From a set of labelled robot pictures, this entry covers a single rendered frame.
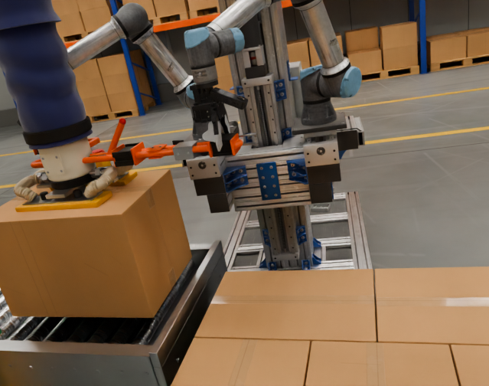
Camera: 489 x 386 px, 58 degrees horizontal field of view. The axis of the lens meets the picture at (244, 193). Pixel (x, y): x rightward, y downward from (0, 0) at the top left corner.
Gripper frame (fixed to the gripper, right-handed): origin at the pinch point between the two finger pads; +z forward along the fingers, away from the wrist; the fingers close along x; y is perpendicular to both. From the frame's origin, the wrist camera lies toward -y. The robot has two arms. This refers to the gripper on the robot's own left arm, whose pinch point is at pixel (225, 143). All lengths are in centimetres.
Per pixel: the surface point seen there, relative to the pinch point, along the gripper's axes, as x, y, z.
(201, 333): 20, 15, 60
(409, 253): -119, -59, 115
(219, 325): 15, 10, 60
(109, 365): 37, 41, 59
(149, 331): 19, 36, 60
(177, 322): 21, 23, 55
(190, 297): 7, 23, 55
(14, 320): 16, 99, 60
